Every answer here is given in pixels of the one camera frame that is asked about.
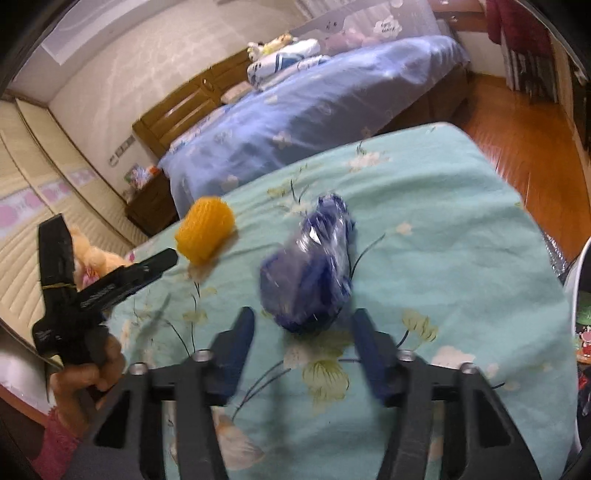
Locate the silver quilted pad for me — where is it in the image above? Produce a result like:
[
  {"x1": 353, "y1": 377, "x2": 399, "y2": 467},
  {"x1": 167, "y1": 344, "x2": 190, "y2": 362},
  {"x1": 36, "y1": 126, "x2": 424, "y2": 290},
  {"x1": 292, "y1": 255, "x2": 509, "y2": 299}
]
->
[{"x1": 540, "y1": 228, "x2": 572, "y2": 278}]

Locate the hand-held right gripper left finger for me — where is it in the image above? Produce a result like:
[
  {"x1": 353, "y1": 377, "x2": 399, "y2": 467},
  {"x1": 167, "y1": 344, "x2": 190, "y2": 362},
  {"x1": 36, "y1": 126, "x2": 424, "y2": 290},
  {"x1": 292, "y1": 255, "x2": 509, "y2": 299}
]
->
[{"x1": 69, "y1": 307, "x2": 257, "y2": 480}]

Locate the wooden nightstand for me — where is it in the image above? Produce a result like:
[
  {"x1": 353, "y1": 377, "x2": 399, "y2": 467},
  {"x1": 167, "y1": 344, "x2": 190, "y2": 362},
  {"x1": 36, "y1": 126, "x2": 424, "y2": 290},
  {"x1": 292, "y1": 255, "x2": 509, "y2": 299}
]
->
[{"x1": 124, "y1": 168, "x2": 182, "y2": 239}]

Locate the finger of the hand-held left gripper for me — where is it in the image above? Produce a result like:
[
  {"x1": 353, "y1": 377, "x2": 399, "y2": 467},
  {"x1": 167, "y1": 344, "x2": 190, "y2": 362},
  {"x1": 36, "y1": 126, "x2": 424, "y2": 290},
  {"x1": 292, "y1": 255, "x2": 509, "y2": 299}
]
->
[{"x1": 76, "y1": 248, "x2": 180, "y2": 318}]

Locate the white wall socket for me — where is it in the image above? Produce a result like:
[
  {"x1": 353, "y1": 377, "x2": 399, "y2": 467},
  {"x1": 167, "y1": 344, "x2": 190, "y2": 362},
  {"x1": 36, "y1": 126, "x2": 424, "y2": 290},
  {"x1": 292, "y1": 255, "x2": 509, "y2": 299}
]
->
[{"x1": 108, "y1": 135, "x2": 138, "y2": 168}]

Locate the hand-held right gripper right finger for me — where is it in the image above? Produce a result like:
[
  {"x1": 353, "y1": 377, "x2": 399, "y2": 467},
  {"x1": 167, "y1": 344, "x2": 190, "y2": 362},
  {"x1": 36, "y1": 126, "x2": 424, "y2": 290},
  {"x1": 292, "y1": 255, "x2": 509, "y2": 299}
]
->
[{"x1": 351, "y1": 308, "x2": 543, "y2": 480}]

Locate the peach plush toy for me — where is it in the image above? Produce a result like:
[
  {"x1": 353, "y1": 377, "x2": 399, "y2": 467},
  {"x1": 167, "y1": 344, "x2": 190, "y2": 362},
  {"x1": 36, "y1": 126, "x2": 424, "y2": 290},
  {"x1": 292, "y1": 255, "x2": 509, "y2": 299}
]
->
[{"x1": 69, "y1": 226, "x2": 133, "y2": 292}]

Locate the white blue pillow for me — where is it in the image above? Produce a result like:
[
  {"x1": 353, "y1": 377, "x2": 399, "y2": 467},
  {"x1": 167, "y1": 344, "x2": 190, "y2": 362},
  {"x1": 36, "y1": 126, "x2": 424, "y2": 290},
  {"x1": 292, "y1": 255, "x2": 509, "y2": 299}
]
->
[{"x1": 247, "y1": 39, "x2": 331, "y2": 89}]

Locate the person's left forearm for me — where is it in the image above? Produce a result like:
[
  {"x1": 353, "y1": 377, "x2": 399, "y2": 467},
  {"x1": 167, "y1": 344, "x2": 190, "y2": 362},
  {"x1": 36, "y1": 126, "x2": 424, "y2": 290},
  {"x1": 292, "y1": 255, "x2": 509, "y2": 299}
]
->
[{"x1": 39, "y1": 408, "x2": 83, "y2": 480}]

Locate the wooden bed frame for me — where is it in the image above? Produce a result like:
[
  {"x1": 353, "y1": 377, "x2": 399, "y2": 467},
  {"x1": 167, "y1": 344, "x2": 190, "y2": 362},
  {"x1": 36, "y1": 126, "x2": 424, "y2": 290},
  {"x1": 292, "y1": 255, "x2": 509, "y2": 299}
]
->
[{"x1": 132, "y1": 48, "x2": 472, "y2": 158}]

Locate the person's left hand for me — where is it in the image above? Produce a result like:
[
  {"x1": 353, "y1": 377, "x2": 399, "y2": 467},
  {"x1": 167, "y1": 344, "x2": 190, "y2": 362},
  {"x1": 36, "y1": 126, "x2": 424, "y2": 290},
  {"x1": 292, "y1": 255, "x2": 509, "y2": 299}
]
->
[{"x1": 48, "y1": 335, "x2": 127, "y2": 432}]

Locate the blue plastic wrapper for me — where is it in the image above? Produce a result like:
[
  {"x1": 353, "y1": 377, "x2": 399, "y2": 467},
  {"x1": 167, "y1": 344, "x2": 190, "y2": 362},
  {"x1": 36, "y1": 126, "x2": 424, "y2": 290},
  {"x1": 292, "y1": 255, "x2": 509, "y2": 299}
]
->
[{"x1": 259, "y1": 193, "x2": 358, "y2": 336}]

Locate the yellow foam net sleeve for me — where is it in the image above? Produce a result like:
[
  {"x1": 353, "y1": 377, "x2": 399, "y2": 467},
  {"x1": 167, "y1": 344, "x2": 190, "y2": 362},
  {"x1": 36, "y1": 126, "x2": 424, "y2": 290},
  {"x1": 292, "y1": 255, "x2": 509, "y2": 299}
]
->
[{"x1": 174, "y1": 196, "x2": 238, "y2": 267}]

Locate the grey mesh bed rail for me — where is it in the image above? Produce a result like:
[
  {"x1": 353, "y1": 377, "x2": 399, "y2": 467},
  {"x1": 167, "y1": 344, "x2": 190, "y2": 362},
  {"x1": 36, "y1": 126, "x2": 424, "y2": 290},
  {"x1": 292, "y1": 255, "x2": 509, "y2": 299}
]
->
[{"x1": 288, "y1": 0, "x2": 440, "y2": 48}]

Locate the beige small pillow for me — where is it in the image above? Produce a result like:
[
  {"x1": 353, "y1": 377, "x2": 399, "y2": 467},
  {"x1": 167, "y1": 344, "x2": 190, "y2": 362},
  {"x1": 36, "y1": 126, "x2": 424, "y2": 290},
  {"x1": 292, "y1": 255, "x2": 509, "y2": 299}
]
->
[{"x1": 221, "y1": 83, "x2": 251, "y2": 105}]

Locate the red padded coat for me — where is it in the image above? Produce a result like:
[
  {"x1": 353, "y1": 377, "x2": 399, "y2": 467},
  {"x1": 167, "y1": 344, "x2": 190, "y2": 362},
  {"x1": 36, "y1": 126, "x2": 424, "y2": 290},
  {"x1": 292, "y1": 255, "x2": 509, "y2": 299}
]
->
[{"x1": 485, "y1": 0, "x2": 555, "y2": 52}]

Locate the pink plush toy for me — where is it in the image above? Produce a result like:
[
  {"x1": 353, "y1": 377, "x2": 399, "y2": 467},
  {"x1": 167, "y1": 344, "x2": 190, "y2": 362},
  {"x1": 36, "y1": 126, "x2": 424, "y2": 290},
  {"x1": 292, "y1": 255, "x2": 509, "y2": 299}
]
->
[{"x1": 323, "y1": 28, "x2": 385, "y2": 52}]

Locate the teal floral blanket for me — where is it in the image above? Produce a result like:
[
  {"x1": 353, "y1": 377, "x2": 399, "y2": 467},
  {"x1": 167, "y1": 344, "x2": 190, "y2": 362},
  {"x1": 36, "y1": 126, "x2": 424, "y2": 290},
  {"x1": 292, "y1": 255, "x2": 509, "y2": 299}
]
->
[{"x1": 108, "y1": 122, "x2": 581, "y2": 480}]

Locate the cream wardrobe pink stripe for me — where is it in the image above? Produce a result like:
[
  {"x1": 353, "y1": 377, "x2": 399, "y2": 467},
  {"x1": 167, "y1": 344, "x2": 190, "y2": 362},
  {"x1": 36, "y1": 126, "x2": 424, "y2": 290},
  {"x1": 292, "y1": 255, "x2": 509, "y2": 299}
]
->
[{"x1": 0, "y1": 99, "x2": 149, "y2": 334}]

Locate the yellow plush toy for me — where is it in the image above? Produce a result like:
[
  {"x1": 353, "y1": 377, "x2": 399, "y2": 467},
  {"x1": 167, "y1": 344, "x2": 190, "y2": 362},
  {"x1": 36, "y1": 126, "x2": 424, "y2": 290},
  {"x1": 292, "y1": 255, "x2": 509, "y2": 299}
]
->
[{"x1": 247, "y1": 33, "x2": 297, "y2": 59}]

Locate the bed with blue quilt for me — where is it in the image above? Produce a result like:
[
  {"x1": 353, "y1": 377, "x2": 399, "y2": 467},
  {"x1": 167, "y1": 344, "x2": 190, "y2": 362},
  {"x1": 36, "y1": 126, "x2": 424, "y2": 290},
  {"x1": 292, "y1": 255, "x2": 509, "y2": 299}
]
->
[{"x1": 159, "y1": 36, "x2": 470, "y2": 219}]

